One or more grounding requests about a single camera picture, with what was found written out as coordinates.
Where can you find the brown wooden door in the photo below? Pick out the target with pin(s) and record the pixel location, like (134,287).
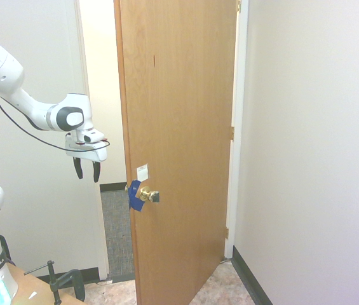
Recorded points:
(179,146)

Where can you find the brass door knob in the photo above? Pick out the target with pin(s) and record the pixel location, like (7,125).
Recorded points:
(150,194)

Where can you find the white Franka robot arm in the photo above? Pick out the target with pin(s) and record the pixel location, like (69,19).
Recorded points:
(6,79)

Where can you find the black metal clamp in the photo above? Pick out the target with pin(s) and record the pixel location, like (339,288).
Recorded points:
(65,281)

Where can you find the black wall baseboard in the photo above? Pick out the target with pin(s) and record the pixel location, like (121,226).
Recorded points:
(249,276)

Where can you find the brass door hinge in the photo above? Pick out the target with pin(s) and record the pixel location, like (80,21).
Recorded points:
(232,133)
(226,233)
(239,5)

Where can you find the blue tape strips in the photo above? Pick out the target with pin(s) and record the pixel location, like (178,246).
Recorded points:
(135,197)

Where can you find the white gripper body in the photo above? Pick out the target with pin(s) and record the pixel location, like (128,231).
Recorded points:
(88,153)

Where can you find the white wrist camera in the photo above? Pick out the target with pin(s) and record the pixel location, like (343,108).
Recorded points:
(87,136)

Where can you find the white paper label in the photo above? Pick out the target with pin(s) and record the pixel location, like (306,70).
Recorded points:
(142,171)

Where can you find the white door frame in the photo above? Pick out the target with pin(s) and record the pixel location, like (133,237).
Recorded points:
(237,127)

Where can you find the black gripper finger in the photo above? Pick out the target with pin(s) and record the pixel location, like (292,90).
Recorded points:
(96,171)
(77,168)

